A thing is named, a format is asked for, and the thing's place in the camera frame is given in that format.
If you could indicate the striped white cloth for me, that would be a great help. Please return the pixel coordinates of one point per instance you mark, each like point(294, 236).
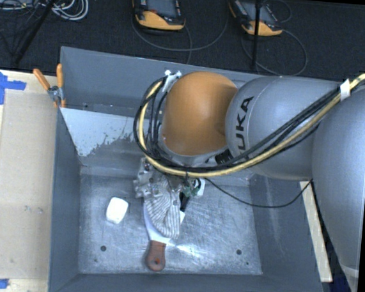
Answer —
point(163, 212)

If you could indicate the white rounded block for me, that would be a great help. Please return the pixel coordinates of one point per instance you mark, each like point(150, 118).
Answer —
point(117, 210)

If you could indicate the grey metal bin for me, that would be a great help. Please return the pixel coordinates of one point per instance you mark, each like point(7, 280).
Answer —
point(219, 229)

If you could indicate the pale flat board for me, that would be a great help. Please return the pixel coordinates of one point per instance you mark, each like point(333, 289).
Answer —
point(22, 175)

